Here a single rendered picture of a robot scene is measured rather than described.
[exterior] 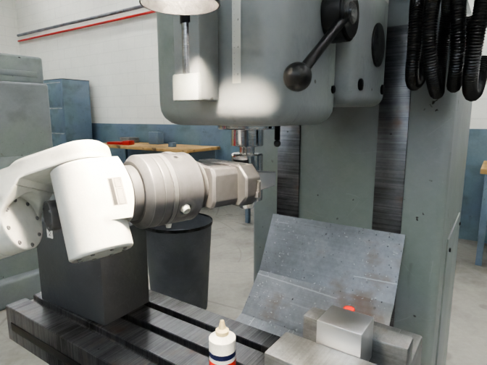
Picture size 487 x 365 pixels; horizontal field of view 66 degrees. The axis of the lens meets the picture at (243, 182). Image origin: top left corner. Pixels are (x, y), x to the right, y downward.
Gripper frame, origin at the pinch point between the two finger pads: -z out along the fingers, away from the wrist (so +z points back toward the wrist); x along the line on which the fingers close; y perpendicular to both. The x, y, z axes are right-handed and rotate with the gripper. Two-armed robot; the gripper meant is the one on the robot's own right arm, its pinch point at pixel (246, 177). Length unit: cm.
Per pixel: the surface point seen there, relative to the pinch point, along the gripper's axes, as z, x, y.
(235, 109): 7.7, -6.2, -9.7
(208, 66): 10.5, -4.6, -14.6
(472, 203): -411, 88, 78
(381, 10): -24.9, -6.0, -26.9
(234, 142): 2.4, 0.1, -5.4
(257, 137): 0.2, -2.4, -6.0
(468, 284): -288, 50, 120
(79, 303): 13.8, 35.3, 29.0
